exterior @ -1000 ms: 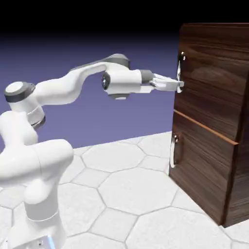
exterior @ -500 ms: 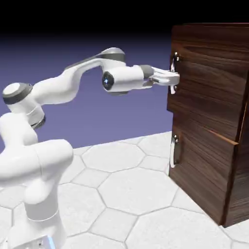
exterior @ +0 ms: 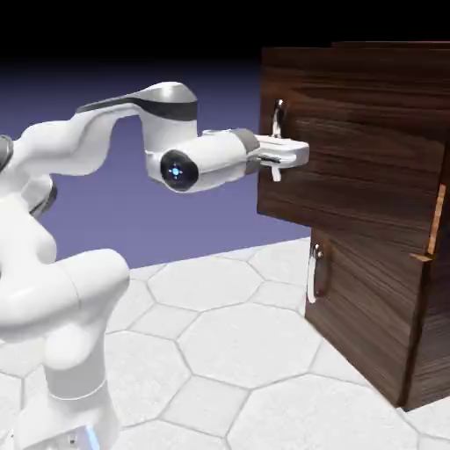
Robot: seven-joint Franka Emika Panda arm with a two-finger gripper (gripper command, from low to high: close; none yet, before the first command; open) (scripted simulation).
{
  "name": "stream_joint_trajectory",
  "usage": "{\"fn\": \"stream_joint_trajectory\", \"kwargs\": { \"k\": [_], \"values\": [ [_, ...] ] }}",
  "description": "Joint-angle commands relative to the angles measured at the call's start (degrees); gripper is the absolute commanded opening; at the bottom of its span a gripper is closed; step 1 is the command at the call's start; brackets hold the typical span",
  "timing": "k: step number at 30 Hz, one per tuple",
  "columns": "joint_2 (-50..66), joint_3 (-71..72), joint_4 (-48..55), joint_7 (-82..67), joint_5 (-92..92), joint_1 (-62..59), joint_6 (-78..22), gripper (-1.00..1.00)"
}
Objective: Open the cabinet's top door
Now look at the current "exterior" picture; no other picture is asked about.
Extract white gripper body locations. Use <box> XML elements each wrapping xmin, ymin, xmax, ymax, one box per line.
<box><xmin>252</xmin><ymin>134</ymin><xmax>311</xmax><ymax>170</ymax></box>

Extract curved silver handle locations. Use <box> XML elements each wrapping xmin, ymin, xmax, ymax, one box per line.
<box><xmin>269</xmin><ymin>98</ymin><xmax>287</xmax><ymax>183</ymax></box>
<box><xmin>306</xmin><ymin>242</ymin><xmax>331</xmax><ymax>305</ymax></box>

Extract large dark wood cabinet door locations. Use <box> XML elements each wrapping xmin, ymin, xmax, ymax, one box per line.
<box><xmin>256</xmin><ymin>47</ymin><xmax>448</xmax><ymax>257</ymax></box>

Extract small dark wood cabinet door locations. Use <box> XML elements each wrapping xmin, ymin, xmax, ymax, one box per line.
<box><xmin>304</xmin><ymin>227</ymin><xmax>432</xmax><ymax>408</ymax></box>

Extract dark wood cabinet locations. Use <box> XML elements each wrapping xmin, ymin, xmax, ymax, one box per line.
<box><xmin>256</xmin><ymin>40</ymin><xmax>450</xmax><ymax>412</ymax></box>

